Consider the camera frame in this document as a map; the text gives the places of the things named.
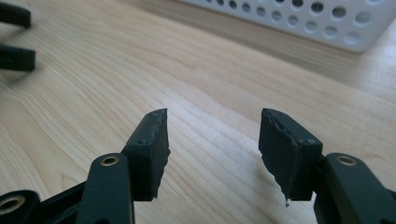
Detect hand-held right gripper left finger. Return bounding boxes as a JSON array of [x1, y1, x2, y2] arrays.
[[120, 107, 172, 203]]

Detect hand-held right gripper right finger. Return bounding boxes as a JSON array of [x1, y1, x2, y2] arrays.
[[258, 107, 324, 203]]

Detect white perforated plastic basket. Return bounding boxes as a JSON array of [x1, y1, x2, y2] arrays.
[[177, 0, 396, 54]]

